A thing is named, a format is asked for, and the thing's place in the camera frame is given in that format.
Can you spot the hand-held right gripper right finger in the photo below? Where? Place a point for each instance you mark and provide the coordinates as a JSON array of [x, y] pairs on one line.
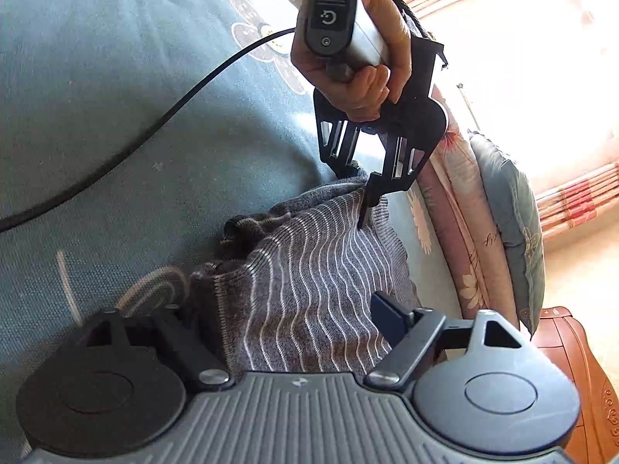
[[387, 312]]

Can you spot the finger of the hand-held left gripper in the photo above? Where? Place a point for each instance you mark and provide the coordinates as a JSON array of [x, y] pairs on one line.
[[396, 174], [338, 154]]

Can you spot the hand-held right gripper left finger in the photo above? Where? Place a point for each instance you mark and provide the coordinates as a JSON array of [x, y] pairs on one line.
[[186, 343]]

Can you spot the grey striped sweater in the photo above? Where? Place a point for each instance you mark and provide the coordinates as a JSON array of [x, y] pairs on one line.
[[314, 275]]

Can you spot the person's left hand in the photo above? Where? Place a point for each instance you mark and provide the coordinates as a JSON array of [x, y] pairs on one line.
[[367, 92]]

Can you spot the pink floral quilt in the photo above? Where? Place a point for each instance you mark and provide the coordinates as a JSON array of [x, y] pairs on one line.
[[454, 232]]

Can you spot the beige floral quilt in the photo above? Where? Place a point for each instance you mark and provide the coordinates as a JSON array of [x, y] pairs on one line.
[[493, 261]]

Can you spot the teal pillow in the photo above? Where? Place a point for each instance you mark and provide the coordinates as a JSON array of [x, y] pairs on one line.
[[517, 212]]

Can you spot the bright window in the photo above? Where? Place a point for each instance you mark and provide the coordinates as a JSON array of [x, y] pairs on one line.
[[532, 96]]

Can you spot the peach curtain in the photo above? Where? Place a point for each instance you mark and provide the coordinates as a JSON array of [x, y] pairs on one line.
[[580, 203]]

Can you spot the teal floral bed sheet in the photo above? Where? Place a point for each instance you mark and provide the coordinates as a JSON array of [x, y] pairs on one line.
[[121, 58]]

